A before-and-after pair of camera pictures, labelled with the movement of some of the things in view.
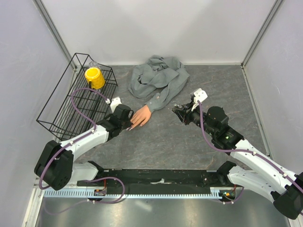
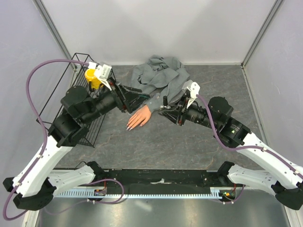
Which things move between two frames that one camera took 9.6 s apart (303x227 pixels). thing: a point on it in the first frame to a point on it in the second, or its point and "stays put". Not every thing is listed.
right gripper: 186,117 to 180,106
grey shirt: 166,75 stays put
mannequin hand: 141,117 stays put
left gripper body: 126,124 to 122,97
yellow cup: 95,78 stays put
